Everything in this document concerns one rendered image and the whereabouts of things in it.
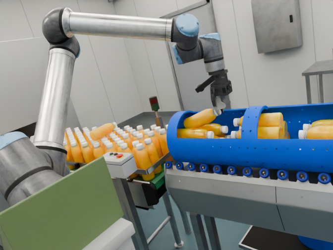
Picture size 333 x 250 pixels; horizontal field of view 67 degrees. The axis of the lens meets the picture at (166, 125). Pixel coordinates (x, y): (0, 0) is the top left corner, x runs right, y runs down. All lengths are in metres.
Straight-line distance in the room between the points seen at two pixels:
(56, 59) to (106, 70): 5.07
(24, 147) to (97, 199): 0.28
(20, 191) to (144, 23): 0.72
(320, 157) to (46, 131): 1.03
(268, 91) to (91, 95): 3.69
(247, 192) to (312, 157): 0.34
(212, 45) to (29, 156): 0.83
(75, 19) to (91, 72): 4.92
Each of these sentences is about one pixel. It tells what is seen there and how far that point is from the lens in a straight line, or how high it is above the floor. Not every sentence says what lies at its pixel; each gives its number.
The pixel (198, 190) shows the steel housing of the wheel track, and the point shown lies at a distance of 1.38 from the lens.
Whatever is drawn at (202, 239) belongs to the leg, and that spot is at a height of 0.46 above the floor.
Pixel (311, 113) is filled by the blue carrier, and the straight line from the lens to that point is 1.30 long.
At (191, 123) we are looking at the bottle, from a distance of 1.34.
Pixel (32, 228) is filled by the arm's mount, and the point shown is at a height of 1.24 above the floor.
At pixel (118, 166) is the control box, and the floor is 1.07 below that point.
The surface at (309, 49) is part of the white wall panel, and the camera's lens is 4.45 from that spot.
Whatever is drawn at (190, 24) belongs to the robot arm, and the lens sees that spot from 1.04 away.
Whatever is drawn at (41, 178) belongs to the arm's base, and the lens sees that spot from 0.82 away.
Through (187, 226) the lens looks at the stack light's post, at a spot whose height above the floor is 0.08.
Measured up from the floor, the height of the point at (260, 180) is 0.93.
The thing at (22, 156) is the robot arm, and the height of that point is 1.38.
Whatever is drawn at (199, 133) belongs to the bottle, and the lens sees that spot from 1.28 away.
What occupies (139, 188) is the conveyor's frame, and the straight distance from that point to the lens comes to 1.51.
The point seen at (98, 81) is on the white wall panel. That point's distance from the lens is 6.11.
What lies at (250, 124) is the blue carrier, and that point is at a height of 1.19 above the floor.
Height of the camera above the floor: 1.57
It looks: 16 degrees down
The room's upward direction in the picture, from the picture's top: 14 degrees counter-clockwise
